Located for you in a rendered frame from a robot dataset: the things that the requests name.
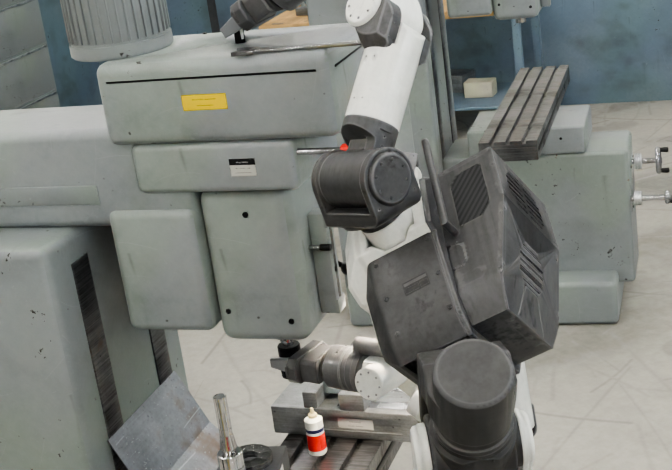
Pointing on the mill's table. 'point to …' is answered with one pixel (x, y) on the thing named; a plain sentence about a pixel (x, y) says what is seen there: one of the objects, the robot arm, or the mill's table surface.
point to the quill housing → (263, 261)
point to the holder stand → (265, 457)
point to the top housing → (232, 88)
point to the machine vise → (335, 425)
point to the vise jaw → (352, 401)
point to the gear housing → (226, 164)
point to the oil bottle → (315, 434)
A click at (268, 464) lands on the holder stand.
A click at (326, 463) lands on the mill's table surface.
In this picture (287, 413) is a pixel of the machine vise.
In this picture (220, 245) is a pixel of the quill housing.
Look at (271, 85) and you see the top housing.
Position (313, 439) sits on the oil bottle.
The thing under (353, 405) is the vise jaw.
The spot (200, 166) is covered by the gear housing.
